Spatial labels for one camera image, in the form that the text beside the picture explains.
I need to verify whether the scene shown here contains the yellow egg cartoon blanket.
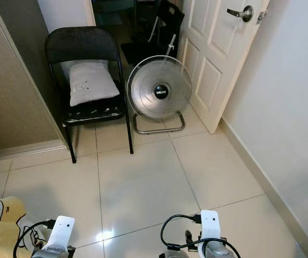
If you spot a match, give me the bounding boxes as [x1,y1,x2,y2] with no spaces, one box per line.
[0,196,39,258]

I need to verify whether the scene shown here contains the round silver fan heater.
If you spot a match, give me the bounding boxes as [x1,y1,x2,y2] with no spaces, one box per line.
[126,34,193,135]

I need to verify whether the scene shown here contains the small grey pillow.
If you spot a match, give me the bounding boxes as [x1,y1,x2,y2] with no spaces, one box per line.
[69,60,120,107]

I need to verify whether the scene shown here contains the white panelled door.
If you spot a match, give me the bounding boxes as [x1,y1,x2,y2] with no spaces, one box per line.
[177,0,270,134]

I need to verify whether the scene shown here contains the grey brown sliding wardrobe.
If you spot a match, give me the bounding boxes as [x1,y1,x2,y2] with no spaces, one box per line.
[0,0,68,159]

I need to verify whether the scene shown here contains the black slatted chair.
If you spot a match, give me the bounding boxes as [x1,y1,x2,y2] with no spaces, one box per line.
[120,0,185,68]

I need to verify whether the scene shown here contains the black metal folding chair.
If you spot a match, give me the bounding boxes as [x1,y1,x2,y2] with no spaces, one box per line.
[45,26,134,164]

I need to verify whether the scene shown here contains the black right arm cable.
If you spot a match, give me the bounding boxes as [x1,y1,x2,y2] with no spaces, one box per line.
[160,214,240,258]

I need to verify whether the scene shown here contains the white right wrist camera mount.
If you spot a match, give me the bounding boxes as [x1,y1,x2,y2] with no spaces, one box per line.
[198,210,222,253]

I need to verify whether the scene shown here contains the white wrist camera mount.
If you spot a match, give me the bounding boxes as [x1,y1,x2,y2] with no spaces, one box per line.
[45,216,75,252]
[198,210,222,253]

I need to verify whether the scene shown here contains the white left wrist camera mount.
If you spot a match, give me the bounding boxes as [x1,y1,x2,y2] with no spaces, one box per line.
[45,216,75,252]

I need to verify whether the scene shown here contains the silver door lever handle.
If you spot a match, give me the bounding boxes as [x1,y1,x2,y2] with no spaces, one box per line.
[227,5,254,23]

